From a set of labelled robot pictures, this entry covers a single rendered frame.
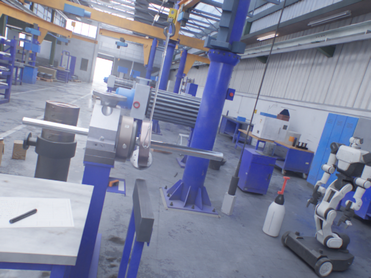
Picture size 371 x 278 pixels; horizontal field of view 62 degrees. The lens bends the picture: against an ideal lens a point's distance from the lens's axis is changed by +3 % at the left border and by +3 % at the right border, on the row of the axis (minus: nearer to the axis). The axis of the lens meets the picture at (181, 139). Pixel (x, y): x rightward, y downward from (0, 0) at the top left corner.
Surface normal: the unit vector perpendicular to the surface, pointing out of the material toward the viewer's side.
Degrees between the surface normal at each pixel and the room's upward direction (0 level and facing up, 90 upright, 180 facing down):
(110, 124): 45
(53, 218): 0
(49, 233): 0
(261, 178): 90
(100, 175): 90
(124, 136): 72
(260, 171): 90
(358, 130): 90
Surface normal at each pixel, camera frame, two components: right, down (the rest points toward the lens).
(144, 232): 0.20, 0.21
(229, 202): -0.69, -0.04
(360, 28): -0.96, -0.19
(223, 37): -0.35, 0.08
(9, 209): 0.22, -0.96
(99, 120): 0.30, -0.53
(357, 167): 0.29, 0.42
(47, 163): -0.04, 0.16
